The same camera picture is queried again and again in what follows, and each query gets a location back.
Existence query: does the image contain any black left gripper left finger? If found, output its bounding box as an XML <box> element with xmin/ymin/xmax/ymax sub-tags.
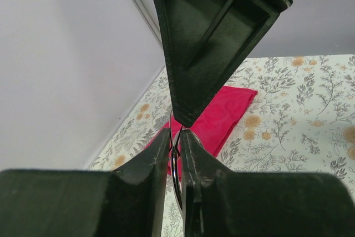
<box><xmin>1</xmin><ymin>129</ymin><xmax>170</xmax><ymax>236</ymax></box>

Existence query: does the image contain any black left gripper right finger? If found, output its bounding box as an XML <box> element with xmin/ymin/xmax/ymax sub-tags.
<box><xmin>180</xmin><ymin>130</ymin><xmax>354</xmax><ymax>236</ymax></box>

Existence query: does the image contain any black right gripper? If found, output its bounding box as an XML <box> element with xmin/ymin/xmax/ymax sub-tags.
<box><xmin>154</xmin><ymin>0</ymin><xmax>293</xmax><ymax>127</ymax></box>

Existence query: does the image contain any metal keyring with clips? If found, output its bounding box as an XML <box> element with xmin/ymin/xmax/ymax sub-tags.
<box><xmin>169</xmin><ymin>110</ymin><xmax>183</xmax><ymax>215</ymax></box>

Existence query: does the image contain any red folded cloth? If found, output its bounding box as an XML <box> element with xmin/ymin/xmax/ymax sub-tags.
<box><xmin>133</xmin><ymin>85</ymin><xmax>258</xmax><ymax>182</ymax></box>

